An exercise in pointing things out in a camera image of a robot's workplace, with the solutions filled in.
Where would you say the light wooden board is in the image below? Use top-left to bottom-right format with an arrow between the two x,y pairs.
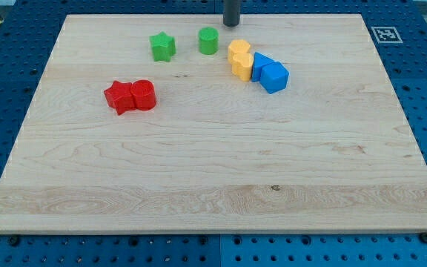
0,14 -> 427,235

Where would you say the green cylinder block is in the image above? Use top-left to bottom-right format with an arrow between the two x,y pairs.
198,27 -> 219,55

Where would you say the yellow heart block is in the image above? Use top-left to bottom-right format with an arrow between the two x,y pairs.
232,53 -> 254,82

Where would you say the blue cube block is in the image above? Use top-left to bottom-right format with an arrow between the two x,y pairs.
259,62 -> 289,94

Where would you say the green star block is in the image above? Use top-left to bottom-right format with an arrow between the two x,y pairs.
149,31 -> 176,62

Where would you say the red cylinder block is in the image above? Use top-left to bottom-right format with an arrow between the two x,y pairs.
130,79 -> 156,111

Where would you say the blue triangle block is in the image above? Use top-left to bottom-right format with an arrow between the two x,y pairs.
251,52 -> 274,82

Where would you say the yellow hexagon block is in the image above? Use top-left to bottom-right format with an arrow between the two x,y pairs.
228,39 -> 251,65

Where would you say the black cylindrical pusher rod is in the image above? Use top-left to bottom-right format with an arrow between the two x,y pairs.
223,0 -> 241,27

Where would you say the white fiducial marker tag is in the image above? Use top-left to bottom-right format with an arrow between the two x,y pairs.
371,26 -> 403,44

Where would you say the red star block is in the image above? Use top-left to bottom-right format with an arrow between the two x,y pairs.
104,80 -> 136,115

